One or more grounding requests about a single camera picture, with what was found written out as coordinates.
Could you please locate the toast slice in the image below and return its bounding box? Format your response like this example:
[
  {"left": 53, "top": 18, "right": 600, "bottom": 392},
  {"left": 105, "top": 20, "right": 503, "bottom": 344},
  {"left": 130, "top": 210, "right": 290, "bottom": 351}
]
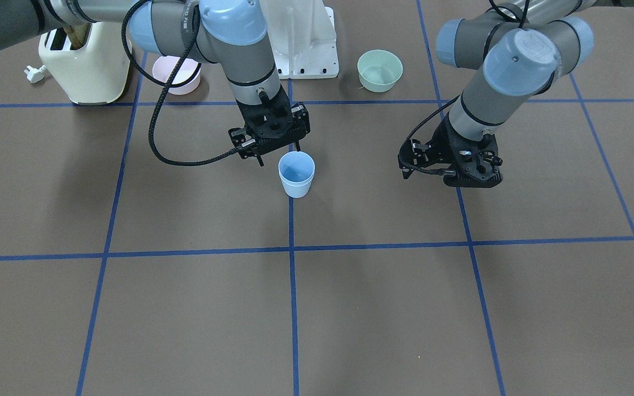
[{"left": 63, "top": 24, "right": 90, "bottom": 50}]

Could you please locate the pink bowl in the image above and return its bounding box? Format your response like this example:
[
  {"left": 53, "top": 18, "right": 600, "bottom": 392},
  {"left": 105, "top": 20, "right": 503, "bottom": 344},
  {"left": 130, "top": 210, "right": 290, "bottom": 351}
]
[{"left": 152, "top": 56, "right": 201, "bottom": 95}]

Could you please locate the green bowl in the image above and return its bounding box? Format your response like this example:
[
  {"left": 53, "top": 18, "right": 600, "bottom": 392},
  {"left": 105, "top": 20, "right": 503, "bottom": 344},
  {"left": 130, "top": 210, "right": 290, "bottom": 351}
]
[{"left": 357, "top": 49, "right": 403, "bottom": 93}]

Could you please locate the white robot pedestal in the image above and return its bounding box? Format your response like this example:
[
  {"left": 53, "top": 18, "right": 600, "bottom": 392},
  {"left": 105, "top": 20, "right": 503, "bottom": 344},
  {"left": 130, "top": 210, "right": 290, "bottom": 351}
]
[{"left": 261, "top": 1, "right": 340, "bottom": 80}]

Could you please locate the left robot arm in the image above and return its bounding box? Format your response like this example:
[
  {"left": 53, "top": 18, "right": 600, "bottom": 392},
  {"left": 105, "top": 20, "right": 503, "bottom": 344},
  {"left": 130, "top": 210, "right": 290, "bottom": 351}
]
[{"left": 397, "top": 1, "right": 634, "bottom": 188}]

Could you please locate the cream toaster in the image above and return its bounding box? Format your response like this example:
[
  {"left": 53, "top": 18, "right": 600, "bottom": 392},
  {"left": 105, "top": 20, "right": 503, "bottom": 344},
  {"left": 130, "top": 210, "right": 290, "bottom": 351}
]
[{"left": 38, "top": 22, "right": 130, "bottom": 106}]

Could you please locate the white toaster plug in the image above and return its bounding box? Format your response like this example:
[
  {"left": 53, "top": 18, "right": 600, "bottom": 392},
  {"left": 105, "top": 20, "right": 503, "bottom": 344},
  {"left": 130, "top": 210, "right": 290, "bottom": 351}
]
[{"left": 24, "top": 65, "right": 48, "bottom": 84}]

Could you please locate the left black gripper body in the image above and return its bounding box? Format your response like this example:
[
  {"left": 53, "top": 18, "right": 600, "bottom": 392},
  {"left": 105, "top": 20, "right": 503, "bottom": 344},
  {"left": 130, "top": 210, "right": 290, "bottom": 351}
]
[{"left": 397, "top": 117, "right": 502, "bottom": 188}]

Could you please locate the light blue cup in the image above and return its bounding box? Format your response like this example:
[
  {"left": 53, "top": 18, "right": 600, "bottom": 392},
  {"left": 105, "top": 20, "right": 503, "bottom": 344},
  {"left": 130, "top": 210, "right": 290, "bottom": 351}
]
[
  {"left": 278, "top": 151, "right": 315, "bottom": 188},
  {"left": 280, "top": 175, "right": 314, "bottom": 199}
]

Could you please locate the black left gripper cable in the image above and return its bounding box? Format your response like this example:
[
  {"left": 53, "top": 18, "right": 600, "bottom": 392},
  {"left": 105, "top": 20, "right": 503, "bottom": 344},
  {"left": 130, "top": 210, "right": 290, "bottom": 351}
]
[{"left": 397, "top": 0, "right": 532, "bottom": 177}]

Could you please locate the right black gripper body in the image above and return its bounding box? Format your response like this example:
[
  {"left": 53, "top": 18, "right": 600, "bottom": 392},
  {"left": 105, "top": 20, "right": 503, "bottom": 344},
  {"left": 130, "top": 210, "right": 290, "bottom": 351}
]
[{"left": 227, "top": 88, "right": 310, "bottom": 160}]

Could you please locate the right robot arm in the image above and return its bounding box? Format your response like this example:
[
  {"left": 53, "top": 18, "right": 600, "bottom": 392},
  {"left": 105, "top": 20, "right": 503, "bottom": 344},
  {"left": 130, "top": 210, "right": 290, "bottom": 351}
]
[{"left": 0, "top": 1, "right": 310, "bottom": 167}]

